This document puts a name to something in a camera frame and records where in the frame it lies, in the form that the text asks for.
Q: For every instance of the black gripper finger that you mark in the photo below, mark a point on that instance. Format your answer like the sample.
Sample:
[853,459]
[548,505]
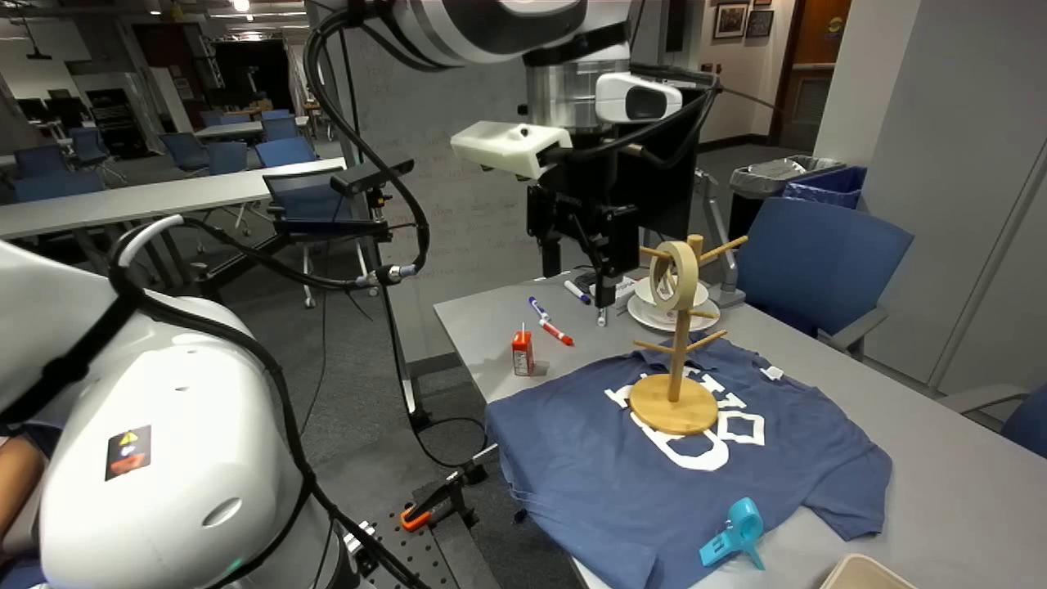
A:
[605,300]

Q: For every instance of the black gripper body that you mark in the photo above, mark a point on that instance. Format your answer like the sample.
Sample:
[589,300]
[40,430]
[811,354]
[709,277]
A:
[607,211]

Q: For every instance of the beige masking tape roll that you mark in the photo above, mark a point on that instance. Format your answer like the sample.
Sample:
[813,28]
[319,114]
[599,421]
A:
[676,271]

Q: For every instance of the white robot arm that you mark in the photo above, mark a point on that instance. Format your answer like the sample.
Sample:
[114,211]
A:
[151,443]

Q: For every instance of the wooden peg rack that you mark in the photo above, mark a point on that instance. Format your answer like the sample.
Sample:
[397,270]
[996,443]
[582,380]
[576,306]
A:
[673,400]

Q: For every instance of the stacked white plates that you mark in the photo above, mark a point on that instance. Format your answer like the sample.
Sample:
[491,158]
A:
[662,315]

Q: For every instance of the black computer monitor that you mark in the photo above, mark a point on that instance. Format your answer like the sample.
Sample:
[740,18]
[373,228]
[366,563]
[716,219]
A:
[679,142]

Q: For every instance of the red marker pen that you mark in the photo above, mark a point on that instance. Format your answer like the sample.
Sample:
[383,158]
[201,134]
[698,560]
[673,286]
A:
[559,332]

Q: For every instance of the small orange bottle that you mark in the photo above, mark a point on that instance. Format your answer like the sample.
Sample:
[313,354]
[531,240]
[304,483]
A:
[523,348]

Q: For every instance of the grey trash bin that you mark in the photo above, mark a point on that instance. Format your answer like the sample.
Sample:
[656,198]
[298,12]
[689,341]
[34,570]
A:
[754,185]

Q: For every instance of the blue office chair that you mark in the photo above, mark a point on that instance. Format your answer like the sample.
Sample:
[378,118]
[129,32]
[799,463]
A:
[823,270]

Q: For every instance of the blue recycling bin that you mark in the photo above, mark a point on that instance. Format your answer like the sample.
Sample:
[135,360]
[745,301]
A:
[833,185]

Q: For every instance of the blue printed t-shirt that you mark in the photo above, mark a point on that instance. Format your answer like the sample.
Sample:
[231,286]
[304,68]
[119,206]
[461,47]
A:
[640,509]

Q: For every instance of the orange black clamp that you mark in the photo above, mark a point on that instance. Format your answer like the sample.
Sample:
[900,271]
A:
[439,498]

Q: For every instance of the cyan plastic clip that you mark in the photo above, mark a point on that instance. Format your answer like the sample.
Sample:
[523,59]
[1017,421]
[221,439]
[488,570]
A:
[738,536]

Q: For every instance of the beige box corner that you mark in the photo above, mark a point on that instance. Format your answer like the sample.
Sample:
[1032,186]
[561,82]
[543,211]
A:
[858,570]

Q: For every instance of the long grey background table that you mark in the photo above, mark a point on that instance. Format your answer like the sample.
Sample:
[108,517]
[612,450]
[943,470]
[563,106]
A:
[150,202]

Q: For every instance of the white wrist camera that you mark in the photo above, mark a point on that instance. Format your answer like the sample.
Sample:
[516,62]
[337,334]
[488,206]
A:
[513,145]

